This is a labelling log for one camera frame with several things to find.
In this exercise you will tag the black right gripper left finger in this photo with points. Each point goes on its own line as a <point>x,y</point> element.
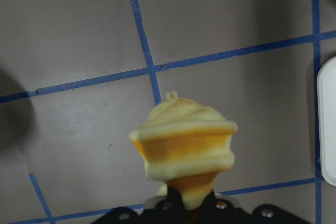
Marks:
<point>158,209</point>

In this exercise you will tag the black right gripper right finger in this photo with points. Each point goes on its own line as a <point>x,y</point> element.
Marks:
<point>220,209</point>

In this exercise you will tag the yellow croissant bread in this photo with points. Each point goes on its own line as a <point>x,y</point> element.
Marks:
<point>185,145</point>

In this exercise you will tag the white rectangular tray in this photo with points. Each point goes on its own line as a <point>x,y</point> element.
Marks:
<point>326,114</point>

